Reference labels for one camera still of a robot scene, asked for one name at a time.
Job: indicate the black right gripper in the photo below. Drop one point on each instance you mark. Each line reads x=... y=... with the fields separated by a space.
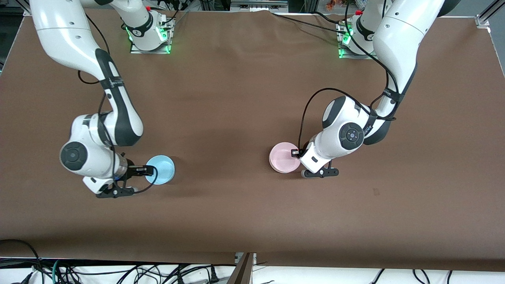
x=135 y=170

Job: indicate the blue bowl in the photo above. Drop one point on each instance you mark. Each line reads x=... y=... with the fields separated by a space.
x=161 y=169

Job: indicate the aluminium corner profile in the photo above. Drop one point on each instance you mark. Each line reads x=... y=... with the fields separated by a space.
x=489 y=14
x=26 y=10

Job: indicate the white bowl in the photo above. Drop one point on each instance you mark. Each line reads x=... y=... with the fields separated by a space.
x=285 y=172

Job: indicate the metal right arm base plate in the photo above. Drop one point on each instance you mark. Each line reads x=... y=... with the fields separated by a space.
x=158 y=50

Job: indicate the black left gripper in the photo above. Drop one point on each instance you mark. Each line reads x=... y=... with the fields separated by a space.
x=301 y=152

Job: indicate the silver equipment box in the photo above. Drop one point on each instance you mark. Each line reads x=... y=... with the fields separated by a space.
x=258 y=5

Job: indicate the brown table cover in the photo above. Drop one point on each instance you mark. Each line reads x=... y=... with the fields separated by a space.
x=252 y=221

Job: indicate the black power plug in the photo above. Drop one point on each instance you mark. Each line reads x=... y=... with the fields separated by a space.
x=214 y=275

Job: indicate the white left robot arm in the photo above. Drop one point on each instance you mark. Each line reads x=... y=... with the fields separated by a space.
x=398 y=39

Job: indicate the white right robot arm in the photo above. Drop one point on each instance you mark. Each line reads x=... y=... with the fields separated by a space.
x=63 y=35

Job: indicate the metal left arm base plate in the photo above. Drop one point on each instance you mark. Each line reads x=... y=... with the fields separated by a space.
x=349 y=55

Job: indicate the pink bowl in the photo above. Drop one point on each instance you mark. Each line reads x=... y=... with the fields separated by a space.
x=282 y=157

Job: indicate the aluminium frame profile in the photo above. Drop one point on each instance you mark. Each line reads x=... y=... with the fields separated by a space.
x=242 y=270

